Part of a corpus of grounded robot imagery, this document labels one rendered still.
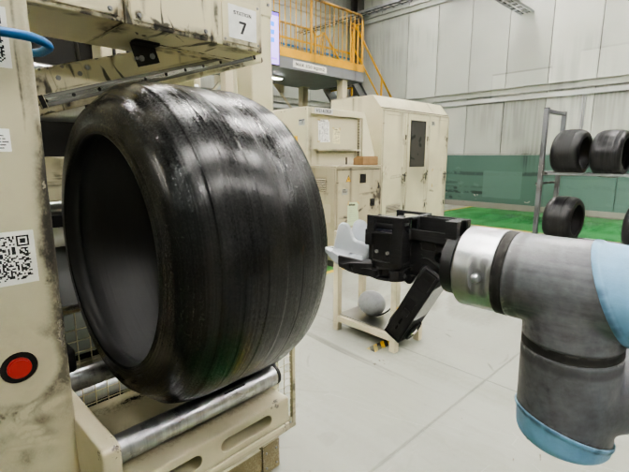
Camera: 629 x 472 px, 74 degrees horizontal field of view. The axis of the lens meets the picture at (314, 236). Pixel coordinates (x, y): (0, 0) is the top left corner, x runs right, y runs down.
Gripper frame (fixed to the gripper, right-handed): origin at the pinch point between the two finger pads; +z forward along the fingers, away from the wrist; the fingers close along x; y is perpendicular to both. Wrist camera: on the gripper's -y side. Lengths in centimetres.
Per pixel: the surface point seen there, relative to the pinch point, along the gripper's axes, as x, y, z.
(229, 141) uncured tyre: 7.5, 16.5, 14.6
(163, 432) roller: 18.0, -30.9, 21.6
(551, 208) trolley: -513, -47, 100
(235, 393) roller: 3.2, -30.4, 21.8
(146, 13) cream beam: -1, 45, 55
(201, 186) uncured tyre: 14.5, 10.2, 11.7
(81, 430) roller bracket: 28.8, -27.0, 25.9
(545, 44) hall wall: -1096, 274, 297
